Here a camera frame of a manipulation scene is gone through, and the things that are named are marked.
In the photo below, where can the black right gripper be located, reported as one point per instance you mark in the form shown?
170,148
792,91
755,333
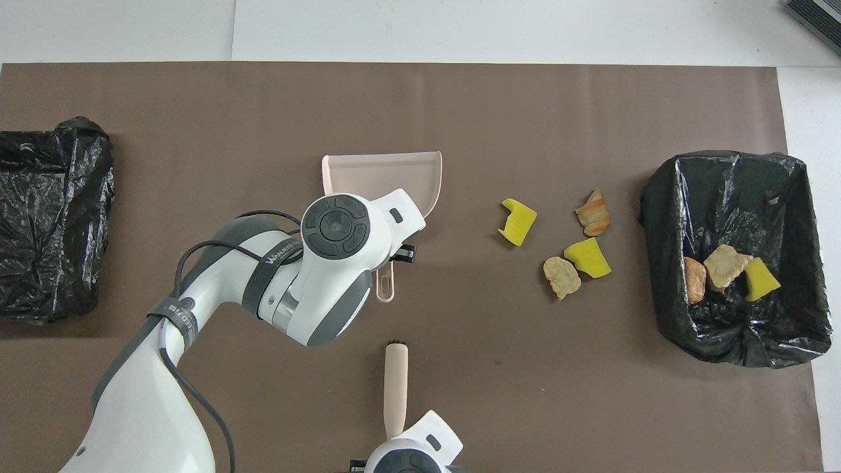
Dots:
359,465

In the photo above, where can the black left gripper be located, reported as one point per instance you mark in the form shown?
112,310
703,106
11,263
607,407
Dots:
405,253

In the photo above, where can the pink plastic dustpan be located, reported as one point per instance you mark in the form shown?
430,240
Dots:
381,174

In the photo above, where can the yellow notched sponge piece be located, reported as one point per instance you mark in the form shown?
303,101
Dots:
519,223

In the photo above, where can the pale biscuit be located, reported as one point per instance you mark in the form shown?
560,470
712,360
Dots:
562,277

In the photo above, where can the yellow trapezoid sponge piece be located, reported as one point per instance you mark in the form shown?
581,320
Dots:
588,257

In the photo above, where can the sliced toasted bread piece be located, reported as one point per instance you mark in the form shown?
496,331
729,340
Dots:
593,213

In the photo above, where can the golden brown bread roll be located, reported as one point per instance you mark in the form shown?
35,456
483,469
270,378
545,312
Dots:
695,281

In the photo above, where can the pale crusty bread chunk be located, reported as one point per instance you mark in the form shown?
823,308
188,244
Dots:
726,266

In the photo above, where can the small yellow sponge piece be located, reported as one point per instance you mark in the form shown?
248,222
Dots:
761,279

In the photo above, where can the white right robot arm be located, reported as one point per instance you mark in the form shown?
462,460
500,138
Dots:
420,440

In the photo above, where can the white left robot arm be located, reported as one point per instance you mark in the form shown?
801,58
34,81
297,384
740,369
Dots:
144,420

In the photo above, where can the black bag lined bin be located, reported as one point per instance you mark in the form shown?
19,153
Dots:
52,217
742,197

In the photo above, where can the brown table mat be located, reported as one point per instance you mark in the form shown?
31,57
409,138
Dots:
263,98

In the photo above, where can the grey ribbed device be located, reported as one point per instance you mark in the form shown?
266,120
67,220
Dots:
818,16

